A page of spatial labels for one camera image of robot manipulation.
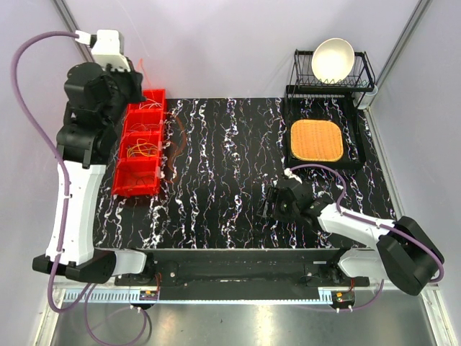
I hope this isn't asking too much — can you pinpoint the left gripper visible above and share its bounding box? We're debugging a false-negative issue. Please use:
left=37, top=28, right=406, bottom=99
left=102, top=56, right=148, bottom=127

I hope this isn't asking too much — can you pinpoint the yellow cable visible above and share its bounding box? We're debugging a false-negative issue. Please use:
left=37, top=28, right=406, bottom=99
left=125, top=142, right=159, bottom=158

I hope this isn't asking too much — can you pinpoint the orange cable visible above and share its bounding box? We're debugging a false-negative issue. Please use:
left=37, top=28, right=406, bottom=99
left=138, top=57, right=188, bottom=185

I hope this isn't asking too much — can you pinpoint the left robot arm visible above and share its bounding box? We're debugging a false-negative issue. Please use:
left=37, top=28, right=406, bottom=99
left=32, top=62, right=156, bottom=285

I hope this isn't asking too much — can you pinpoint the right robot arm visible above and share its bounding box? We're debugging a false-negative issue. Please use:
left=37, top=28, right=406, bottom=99
left=259, top=178, right=444, bottom=296

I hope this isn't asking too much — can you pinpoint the red bin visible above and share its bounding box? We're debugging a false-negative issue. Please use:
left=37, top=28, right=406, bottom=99
left=119, top=131, right=163, bottom=159
left=122, top=109, right=165, bottom=135
left=140, top=89, right=166, bottom=111
left=112, top=158, right=160, bottom=198

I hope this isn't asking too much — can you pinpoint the red bin farthest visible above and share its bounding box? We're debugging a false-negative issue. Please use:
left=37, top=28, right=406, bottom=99
left=140, top=89, right=166, bottom=111

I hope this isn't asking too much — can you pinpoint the orange woven mat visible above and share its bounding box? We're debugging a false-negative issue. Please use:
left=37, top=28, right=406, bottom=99
left=290, top=119, right=344, bottom=162

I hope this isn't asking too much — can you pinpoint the red bin nearest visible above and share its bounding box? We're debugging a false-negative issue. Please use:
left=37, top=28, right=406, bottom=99
left=112, top=158, right=160, bottom=198

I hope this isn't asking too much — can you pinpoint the white cup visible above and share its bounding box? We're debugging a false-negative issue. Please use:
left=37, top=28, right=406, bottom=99
left=353, top=84, right=379, bottom=110

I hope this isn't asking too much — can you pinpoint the black dish rack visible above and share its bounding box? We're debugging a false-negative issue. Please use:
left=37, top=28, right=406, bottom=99
left=285, top=50, right=376, bottom=99

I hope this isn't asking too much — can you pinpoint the white bowl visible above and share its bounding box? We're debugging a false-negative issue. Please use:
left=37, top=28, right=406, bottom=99
left=311, top=37, right=355, bottom=84

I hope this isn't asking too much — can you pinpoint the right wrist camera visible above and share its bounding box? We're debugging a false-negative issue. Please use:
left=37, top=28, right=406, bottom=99
left=284, top=168, right=303, bottom=184

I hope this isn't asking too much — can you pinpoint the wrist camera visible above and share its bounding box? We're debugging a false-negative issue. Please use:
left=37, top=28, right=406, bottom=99
left=75, top=30, right=133, bottom=72
left=284, top=168, right=303, bottom=184

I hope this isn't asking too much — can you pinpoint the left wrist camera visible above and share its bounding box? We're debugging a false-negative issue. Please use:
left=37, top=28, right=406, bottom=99
left=75, top=30, right=133, bottom=72

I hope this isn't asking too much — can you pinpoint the right purple robot hose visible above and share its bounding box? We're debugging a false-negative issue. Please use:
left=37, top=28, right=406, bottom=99
left=291, top=164, right=444, bottom=313

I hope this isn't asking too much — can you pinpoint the purple robot hose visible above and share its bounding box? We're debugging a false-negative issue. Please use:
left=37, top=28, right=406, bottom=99
left=10, top=31, right=154, bottom=343
left=291, top=164, right=444, bottom=313

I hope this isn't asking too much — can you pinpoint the left purple robot hose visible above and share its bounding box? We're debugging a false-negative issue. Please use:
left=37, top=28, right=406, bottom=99
left=10, top=31, right=154, bottom=343

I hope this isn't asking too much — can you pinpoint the aluminium frame post right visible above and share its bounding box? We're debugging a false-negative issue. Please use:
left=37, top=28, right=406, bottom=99
left=367, top=0, right=433, bottom=109

